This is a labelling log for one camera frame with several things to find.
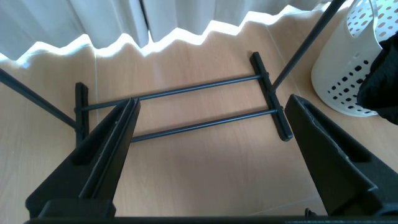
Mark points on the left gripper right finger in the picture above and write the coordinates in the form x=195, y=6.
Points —
x=335, y=174

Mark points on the black clothes rack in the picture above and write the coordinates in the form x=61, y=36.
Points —
x=270, y=93

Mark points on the black shorts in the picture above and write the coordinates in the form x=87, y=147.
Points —
x=382, y=87

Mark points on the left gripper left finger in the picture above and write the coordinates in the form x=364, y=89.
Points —
x=62, y=186

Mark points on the white laundry basket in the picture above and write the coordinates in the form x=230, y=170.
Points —
x=335, y=62

